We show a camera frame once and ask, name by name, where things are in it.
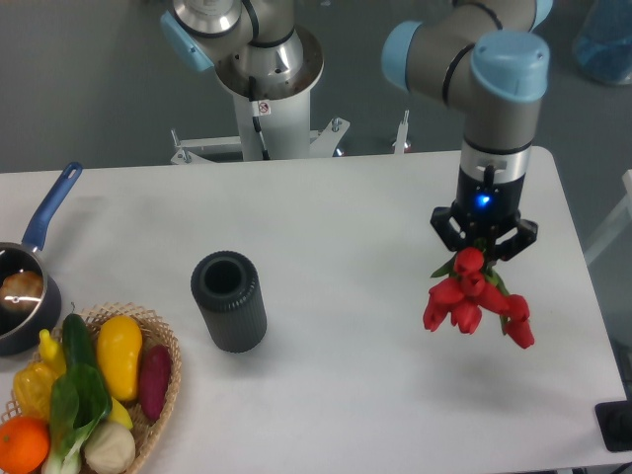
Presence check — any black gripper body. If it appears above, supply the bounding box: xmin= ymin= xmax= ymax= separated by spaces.
xmin=451 ymin=170 xmax=524 ymax=242

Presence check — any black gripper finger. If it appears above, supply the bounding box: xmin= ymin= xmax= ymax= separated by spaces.
xmin=492 ymin=218 xmax=538 ymax=262
xmin=430 ymin=206 xmax=467 ymax=252

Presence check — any red tulip bouquet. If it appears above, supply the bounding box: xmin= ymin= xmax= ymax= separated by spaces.
xmin=422 ymin=246 xmax=535 ymax=350

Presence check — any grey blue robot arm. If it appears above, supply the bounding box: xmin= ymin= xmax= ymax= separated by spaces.
xmin=160 ymin=1 xmax=552 ymax=262

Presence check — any blue translucent water bottle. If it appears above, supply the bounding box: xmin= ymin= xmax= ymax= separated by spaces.
xmin=572 ymin=0 xmax=631 ymax=86

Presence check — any black device at edge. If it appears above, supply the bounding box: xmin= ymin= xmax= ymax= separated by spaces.
xmin=594 ymin=400 xmax=631 ymax=452

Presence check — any dark grey ribbed vase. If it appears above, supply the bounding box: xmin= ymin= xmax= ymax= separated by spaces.
xmin=191 ymin=251 xmax=268 ymax=354

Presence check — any purple sweet potato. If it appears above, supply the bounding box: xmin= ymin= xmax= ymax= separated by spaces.
xmin=138 ymin=345 xmax=172 ymax=422

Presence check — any yellow mango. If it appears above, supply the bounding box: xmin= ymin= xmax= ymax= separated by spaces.
xmin=96 ymin=315 xmax=143 ymax=402

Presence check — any yellow banana tip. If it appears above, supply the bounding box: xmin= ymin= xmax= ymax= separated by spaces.
xmin=107 ymin=397 xmax=133 ymax=431

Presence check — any green cucumber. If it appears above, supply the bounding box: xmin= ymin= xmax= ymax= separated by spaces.
xmin=62 ymin=313 xmax=99 ymax=369

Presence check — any beige garlic bulb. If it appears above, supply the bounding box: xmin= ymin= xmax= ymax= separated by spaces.
xmin=84 ymin=422 xmax=135 ymax=474

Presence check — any green bok choy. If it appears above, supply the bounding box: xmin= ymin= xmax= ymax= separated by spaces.
xmin=42 ymin=363 xmax=112 ymax=473

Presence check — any small yellow squash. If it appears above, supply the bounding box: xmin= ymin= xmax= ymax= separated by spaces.
xmin=39 ymin=329 xmax=66 ymax=376

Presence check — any round browned bun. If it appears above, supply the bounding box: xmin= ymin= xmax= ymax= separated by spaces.
xmin=1 ymin=271 xmax=43 ymax=313

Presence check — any yellow bell pepper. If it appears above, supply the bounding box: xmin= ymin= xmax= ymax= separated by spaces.
xmin=13 ymin=361 xmax=59 ymax=423

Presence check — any orange fruit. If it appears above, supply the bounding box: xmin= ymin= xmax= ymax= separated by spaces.
xmin=1 ymin=416 xmax=50 ymax=473

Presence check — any white frame at right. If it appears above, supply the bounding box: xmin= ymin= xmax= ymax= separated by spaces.
xmin=584 ymin=170 xmax=631 ymax=266

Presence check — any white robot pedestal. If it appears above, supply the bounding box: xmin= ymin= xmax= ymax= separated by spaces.
xmin=169 ymin=27 xmax=413 ymax=166

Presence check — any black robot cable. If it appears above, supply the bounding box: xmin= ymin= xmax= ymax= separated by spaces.
xmin=248 ymin=76 xmax=272 ymax=161

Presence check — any blue handled saucepan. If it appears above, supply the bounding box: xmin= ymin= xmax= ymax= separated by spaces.
xmin=1 ymin=162 xmax=83 ymax=356

